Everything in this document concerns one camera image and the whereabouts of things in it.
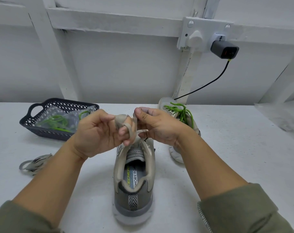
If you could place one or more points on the person's right hand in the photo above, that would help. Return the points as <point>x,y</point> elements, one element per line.
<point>160,126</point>

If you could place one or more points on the person's left hand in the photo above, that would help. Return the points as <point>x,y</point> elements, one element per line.
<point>96,134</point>

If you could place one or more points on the green shoelace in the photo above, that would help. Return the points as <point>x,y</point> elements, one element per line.
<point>55,122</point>
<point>181,113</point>

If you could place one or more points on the gray sneaker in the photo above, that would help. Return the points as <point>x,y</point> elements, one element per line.
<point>133,196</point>
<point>175,152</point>

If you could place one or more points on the clear plastic bag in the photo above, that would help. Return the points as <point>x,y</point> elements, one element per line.
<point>72,116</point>

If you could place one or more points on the beige shoelace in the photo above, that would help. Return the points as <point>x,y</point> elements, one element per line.
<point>123,119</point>
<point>35,164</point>

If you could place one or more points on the person's left forearm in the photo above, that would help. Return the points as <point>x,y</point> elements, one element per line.
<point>35,196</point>

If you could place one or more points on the person's right forearm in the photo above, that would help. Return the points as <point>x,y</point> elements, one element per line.
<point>229,191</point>

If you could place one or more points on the dark plastic lattice basket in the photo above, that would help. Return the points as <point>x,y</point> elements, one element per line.
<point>40,129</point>

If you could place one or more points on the white plug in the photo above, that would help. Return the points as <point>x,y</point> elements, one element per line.
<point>196,40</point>

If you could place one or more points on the gray charger adapter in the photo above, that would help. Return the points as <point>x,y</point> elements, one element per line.
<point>224,49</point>

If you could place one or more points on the white wall socket plate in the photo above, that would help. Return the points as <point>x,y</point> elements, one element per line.
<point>205,25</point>

